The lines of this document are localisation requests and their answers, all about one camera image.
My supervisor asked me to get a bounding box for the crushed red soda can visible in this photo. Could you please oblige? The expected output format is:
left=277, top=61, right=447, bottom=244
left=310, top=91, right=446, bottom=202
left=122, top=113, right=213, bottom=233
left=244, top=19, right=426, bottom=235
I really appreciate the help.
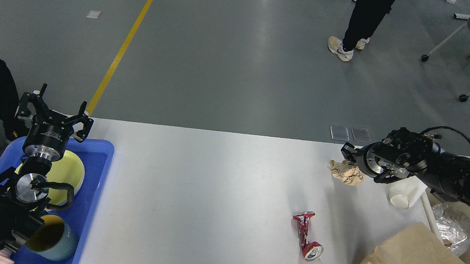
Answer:
left=292, top=211, right=324, bottom=262

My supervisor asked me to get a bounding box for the left floor outlet plate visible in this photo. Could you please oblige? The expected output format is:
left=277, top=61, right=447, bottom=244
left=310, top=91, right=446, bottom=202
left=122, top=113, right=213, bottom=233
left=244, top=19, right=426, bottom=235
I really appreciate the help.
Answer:
left=330, top=125, right=350, bottom=142

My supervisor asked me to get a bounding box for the yellow plastic plate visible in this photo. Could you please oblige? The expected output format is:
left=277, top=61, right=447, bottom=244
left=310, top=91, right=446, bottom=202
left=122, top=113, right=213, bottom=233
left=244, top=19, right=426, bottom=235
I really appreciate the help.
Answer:
left=13, top=151, right=86, bottom=211

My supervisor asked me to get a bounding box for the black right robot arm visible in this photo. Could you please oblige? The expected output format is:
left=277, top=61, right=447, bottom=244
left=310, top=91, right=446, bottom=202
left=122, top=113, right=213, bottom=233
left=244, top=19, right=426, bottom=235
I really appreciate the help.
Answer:
left=341, top=126, right=470, bottom=206

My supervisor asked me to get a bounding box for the floor outlet plate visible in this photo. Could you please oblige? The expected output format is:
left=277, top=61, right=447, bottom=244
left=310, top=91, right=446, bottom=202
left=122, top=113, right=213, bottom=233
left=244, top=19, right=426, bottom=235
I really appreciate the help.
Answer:
left=351, top=127, right=373, bottom=143
left=330, top=125, right=350, bottom=142

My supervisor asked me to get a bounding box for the small foil piece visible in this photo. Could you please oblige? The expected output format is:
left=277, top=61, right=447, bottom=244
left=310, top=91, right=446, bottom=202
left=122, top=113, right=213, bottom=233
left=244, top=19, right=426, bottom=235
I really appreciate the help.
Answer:
left=432, top=202, right=470, bottom=257

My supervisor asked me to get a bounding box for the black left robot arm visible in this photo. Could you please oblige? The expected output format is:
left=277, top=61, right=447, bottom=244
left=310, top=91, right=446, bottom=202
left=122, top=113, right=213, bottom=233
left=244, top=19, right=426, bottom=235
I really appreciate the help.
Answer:
left=0, top=84, right=94, bottom=252

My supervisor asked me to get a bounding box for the person with white sneakers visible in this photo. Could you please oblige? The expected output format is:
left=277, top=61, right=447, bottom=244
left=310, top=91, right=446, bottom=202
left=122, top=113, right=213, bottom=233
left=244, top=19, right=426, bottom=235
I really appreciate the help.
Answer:
left=327, top=0, right=396, bottom=62

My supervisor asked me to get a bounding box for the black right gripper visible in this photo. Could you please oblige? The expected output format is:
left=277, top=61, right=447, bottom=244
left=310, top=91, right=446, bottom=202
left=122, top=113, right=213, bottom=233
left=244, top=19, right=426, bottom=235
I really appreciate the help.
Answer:
left=340, top=142, right=410, bottom=184

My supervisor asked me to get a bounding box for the brown paper ball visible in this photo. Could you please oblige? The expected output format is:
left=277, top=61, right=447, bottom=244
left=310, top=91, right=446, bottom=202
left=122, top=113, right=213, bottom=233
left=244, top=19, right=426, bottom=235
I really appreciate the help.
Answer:
left=329, top=159, right=365, bottom=186

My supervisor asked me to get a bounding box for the blue plastic tray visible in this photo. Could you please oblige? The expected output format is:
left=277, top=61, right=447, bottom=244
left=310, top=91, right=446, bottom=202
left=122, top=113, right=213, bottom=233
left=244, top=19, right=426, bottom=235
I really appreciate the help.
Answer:
left=0, top=137, right=115, bottom=264

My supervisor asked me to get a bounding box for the grey-blue mug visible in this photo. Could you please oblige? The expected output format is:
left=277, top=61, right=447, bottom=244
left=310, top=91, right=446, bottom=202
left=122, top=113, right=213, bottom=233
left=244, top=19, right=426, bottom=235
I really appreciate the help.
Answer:
left=25, top=214, right=79, bottom=262

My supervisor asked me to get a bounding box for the person in black clothes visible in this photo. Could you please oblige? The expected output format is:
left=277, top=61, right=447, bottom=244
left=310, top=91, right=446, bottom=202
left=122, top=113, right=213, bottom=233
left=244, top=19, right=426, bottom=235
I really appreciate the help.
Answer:
left=0, top=59, right=29, bottom=142

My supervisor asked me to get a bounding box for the pink mug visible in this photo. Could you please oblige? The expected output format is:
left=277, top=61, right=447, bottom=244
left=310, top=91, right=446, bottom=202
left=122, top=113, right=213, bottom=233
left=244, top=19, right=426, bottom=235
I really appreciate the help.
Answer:
left=0, top=250, right=15, bottom=264

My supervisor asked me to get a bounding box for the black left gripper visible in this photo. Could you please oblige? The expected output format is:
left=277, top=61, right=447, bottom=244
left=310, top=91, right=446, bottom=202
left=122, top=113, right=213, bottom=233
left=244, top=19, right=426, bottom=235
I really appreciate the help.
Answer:
left=14, top=83, right=94, bottom=161

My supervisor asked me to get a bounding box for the right floor outlet plate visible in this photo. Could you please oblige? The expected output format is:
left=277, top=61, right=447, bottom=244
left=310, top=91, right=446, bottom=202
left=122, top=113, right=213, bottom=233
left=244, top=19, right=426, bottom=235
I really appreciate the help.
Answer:
left=351, top=127, right=373, bottom=143

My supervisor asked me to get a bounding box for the white crumpled napkin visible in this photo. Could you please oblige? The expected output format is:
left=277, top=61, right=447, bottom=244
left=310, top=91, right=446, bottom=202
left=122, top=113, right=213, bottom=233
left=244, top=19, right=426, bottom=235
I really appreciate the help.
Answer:
left=388, top=176, right=427, bottom=209

